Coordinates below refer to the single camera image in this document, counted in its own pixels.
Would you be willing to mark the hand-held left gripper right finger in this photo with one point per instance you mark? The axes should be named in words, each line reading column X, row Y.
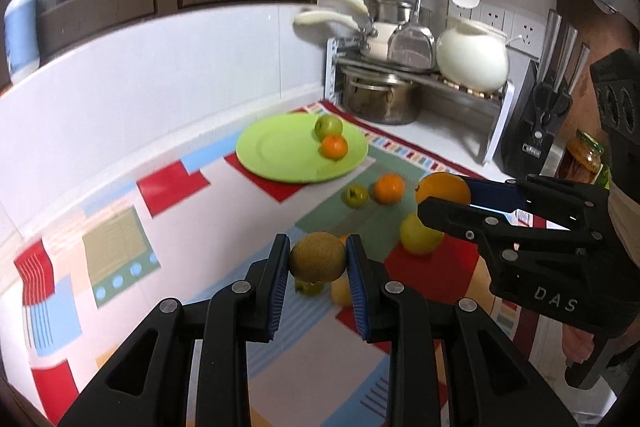
column 358, row 287

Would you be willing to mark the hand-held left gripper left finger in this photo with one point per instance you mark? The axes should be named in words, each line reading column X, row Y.
column 278, row 287

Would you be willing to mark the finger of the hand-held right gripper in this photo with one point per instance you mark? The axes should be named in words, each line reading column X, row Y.
column 450, row 217
column 495, row 193

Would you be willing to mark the large orange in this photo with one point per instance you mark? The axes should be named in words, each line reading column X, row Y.
column 442, row 188

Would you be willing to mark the brown kiwi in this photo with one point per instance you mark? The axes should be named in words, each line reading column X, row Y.
column 317, row 259

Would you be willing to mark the green plate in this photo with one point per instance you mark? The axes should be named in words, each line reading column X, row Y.
column 272, row 152

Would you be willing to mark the person's right hand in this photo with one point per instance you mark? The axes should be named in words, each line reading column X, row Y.
column 577, row 344

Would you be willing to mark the small green fruit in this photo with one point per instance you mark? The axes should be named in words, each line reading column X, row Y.
column 309, row 288

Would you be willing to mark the yellow lemon fruit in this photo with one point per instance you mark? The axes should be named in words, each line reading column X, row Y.
column 419, row 236

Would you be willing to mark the black knife block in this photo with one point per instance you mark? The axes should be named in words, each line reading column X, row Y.
column 525, row 147

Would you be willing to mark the white dish rack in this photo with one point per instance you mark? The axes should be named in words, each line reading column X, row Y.
column 495, row 127

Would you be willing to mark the small orange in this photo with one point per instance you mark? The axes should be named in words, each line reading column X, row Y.
column 389, row 188
column 334, row 148

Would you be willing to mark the small green apple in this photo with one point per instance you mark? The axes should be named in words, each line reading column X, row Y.
column 355, row 196

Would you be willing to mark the colourful patterned mat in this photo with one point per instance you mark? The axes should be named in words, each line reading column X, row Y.
column 310, row 377

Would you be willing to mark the glass jar with orange contents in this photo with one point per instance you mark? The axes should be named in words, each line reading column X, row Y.
column 582, row 154

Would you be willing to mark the person's beige clothing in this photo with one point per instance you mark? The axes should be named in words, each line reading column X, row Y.
column 625, row 222

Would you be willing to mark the black kitchen scissors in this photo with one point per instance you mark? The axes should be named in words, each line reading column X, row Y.
column 550, row 104

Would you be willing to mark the wooden bead trivet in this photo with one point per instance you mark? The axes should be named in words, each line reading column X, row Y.
column 470, row 89

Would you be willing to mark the large steel pot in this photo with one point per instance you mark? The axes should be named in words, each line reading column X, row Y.
column 380, row 99

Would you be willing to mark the white ceramic pot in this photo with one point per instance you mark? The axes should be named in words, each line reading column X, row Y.
column 470, row 57

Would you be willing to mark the dark wooden cutting board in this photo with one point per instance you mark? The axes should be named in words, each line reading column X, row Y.
column 575, row 4

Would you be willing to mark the white and blue pump bottle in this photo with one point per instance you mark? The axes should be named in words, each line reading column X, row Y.
column 21, row 32

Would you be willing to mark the white wall socket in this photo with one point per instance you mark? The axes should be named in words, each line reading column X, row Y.
column 529, row 32
column 496, row 16

